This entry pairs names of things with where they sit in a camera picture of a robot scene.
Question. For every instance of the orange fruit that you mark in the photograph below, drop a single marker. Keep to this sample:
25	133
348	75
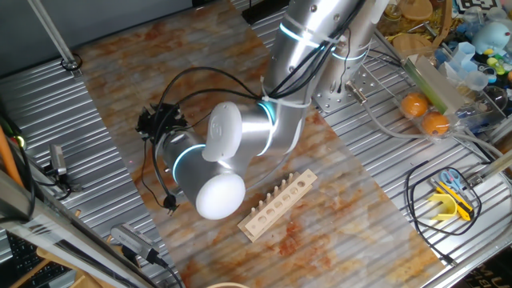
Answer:
414	105
435	123

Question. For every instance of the orange rod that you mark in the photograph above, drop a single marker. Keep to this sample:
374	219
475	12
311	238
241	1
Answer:
8	160

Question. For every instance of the clear plastic fruit container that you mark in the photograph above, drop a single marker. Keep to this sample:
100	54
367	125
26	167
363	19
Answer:
452	120

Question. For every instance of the silver frame beam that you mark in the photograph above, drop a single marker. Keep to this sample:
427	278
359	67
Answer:
80	244

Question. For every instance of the clear round glass bowl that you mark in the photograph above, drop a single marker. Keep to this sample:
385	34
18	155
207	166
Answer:
495	99

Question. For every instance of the silver metal pole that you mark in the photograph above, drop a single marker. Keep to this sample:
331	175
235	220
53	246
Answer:
50	32

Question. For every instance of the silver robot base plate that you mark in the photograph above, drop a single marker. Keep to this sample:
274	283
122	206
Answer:
356	86

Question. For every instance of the black printed box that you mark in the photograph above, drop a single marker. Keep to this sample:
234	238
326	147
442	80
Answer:
488	276

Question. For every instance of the black white fiducial marker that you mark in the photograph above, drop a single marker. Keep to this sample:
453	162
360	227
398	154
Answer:
478	5

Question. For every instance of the green yellow small toy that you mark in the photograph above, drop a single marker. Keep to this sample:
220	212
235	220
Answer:
496	66

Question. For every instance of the black keyboard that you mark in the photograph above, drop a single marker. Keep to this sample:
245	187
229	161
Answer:
24	256

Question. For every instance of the wooden round disc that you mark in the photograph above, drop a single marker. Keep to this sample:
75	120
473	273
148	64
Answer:
416	9
412	42

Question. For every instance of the clear plastic cup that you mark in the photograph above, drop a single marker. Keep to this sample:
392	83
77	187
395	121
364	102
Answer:
476	80

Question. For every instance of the grey depth camera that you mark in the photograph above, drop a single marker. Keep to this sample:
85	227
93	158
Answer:
132	240
58	159

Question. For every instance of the wooden test tube rack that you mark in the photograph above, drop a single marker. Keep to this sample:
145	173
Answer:
310	176

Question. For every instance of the blue plush toy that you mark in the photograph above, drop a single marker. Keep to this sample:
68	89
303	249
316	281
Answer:
492	38

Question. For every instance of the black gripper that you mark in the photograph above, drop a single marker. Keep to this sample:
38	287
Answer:
160	120

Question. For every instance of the green clear plastic box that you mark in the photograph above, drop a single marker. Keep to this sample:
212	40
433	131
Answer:
434	82

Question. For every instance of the blue hexagonal plastic box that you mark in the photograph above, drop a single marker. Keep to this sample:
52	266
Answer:
465	54

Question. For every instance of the yellow utility knife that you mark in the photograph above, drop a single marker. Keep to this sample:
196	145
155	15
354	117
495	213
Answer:
460	206

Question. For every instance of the yellow curved plastic part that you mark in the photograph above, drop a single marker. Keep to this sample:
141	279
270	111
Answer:
444	214

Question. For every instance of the orange marble pattern mat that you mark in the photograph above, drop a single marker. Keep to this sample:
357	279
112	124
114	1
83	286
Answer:
320	220

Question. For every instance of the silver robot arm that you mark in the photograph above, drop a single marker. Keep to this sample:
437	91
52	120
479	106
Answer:
248	128

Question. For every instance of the aluminium profile post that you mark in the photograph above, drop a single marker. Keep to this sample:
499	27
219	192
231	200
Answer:
496	166

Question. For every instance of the glass jar with lid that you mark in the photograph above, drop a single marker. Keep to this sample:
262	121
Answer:
392	14

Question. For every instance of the black camera clamp mount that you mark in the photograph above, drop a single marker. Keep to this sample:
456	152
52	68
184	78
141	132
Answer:
60	184

